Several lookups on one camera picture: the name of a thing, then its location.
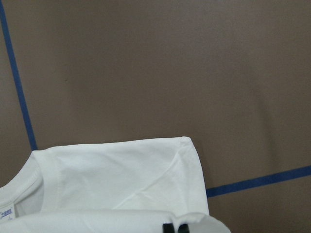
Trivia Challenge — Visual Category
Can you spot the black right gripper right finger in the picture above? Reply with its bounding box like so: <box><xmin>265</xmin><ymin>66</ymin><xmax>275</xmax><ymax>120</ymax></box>
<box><xmin>178</xmin><ymin>223</ymin><xmax>190</xmax><ymax>233</ymax></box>

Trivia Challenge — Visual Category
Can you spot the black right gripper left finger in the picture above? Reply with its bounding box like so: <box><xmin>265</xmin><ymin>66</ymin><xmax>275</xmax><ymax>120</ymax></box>
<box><xmin>162</xmin><ymin>223</ymin><xmax>174</xmax><ymax>233</ymax></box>

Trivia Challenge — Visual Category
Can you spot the white long-sleeve printed shirt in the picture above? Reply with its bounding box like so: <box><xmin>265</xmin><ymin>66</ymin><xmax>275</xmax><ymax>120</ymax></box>
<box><xmin>0</xmin><ymin>136</ymin><xmax>229</xmax><ymax>233</ymax></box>

